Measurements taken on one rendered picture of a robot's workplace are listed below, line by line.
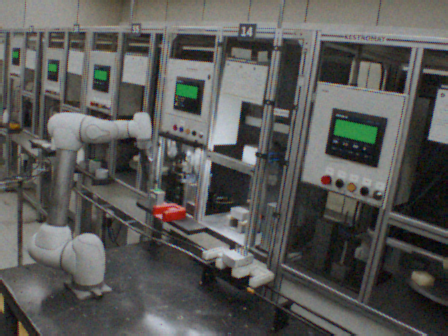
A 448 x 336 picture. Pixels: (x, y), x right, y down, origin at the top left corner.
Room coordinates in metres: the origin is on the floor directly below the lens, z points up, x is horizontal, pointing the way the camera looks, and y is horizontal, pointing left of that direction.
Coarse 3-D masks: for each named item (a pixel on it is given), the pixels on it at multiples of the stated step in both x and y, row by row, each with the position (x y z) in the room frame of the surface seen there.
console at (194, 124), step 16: (176, 64) 2.62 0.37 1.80; (192, 64) 2.51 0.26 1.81; (208, 64) 2.42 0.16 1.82; (176, 80) 2.59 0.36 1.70; (192, 80) 2.48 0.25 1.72; (208, 80) 2.40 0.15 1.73; (208, 96) 2.39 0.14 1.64; (176, 112) 2.58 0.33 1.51; (192, 112) 2.46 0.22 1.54; (208, 112) 2.38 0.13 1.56; (176, 128) 2.56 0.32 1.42; (192, 128) 2.46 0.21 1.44
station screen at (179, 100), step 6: (186, 84) 2.50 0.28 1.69; (192, 84) 2.46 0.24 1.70; (198, 84) 2.43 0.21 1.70; (180, 96) 2.53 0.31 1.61; (186, 96) 2.49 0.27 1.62; (174, 102) 2.56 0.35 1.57; (180, 102) 2.53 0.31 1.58; (186, 102) 2.49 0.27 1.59; (192, 102) 2.45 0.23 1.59; (186, 108) 2.48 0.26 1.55; (192, 108) 2.44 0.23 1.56
